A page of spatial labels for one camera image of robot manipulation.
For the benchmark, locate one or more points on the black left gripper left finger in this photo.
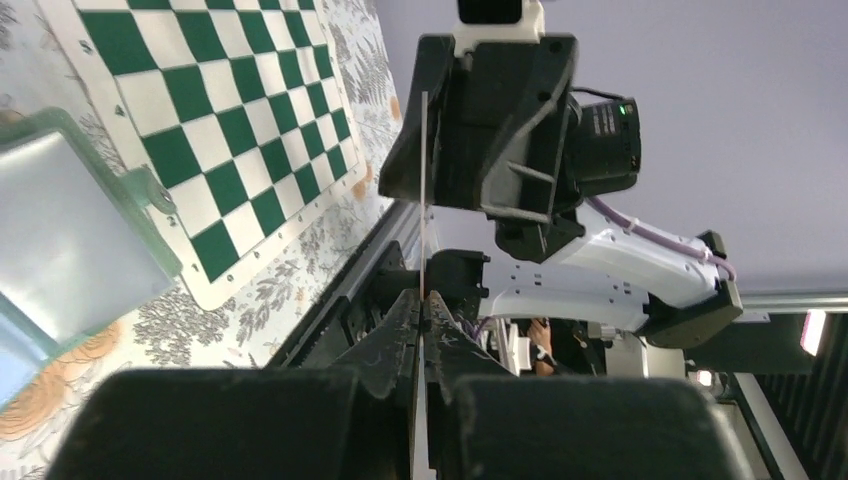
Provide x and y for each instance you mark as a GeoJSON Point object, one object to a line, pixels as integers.
{"type": "Point", "coordinates": [352, 419]}

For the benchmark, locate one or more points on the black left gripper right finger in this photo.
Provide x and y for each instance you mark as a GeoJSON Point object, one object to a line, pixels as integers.
{"type": "Point", "coordinates": [486, 423]}

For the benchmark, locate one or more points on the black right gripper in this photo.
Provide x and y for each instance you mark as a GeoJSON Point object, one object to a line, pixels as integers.
{"type": "Point", "coordinates": [507, 136]}

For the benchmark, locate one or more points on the gold VIP credit card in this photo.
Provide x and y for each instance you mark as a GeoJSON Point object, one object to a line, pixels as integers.
{"type": "Point", "coordinates": [423, 154]}

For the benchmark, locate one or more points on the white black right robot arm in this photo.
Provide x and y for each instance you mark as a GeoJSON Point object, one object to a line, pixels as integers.
{"type": "Point", "coordinates": [673, 291]}

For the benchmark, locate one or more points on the green white chessboard mat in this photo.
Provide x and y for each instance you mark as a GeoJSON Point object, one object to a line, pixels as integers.
{"type": "Point", "coordinates": [239, 110]}

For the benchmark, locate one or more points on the floral patterned tablecloth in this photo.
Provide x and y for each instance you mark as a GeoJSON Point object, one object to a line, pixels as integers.
{"type": "Point", "coordinates": [172, 330]}

